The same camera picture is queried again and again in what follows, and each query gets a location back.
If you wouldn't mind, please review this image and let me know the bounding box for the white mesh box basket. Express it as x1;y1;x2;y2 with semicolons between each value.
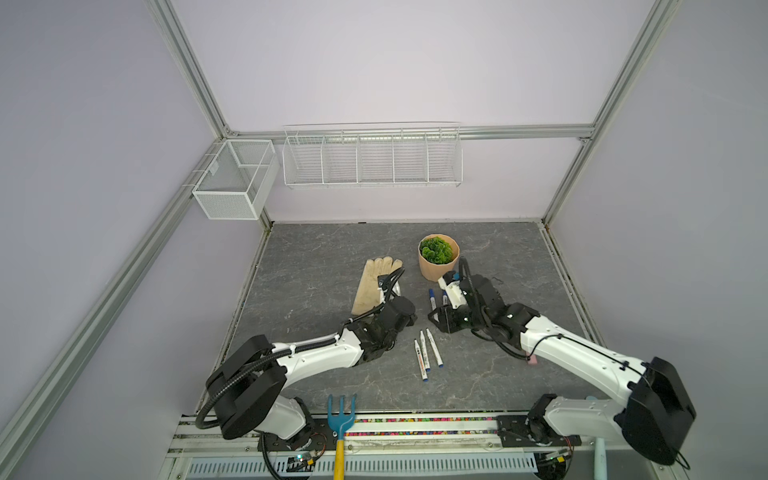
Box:
193;139;280;221

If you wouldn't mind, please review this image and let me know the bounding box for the blue garden fork yellow handle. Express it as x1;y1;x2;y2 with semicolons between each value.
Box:
327;394;357;480

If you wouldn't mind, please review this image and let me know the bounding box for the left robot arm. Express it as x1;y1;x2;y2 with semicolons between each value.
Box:
195;267;416;449

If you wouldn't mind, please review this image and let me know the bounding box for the cream fabric glove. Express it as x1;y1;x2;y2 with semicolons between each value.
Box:
351;256;403;316

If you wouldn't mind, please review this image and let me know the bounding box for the light blue garden trowel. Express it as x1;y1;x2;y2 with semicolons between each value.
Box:
593;438;608;480

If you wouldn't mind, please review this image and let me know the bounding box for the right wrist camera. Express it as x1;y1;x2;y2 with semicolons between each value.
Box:
438;271;467;310

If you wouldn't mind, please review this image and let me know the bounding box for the white wire wall basket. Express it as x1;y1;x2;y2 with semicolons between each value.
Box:
283;122;464;188

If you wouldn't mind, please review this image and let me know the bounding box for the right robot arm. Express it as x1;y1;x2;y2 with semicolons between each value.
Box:
430;259;697;467

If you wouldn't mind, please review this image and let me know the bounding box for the tan pot green plant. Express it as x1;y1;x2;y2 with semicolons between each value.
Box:
417;234;460;282

